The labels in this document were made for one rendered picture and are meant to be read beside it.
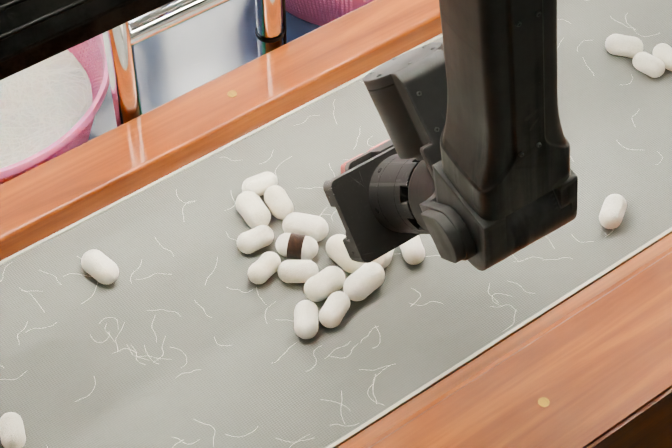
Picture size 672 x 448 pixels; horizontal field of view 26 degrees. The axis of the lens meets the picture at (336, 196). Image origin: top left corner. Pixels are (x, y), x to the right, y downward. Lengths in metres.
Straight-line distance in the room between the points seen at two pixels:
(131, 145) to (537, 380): 0.40
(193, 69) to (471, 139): 0.64
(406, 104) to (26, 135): 0.48
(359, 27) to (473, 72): 0.57
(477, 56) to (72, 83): 0.66
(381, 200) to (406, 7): 0.38
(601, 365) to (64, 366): 0.40
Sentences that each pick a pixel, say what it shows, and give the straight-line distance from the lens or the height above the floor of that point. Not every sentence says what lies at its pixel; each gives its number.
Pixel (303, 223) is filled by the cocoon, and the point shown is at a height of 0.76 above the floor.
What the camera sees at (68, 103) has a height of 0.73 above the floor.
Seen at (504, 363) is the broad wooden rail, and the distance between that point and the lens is 1.08.
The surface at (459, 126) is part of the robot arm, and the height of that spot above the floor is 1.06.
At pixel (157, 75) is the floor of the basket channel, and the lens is 1.43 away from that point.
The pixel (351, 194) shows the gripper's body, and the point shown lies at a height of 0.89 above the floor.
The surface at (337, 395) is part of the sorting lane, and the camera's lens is 1.09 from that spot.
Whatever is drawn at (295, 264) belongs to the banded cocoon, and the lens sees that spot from 1.14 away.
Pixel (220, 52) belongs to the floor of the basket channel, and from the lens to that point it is 1.44.
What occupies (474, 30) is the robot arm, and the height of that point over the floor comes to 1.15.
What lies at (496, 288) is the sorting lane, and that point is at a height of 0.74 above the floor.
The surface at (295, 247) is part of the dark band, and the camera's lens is 1.16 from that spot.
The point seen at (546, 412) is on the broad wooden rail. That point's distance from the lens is 1.06.
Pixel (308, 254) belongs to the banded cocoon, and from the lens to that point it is 1.16.
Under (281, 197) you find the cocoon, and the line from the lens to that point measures 1.19.
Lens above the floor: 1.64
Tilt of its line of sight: 48 degrees down
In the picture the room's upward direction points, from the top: straight up
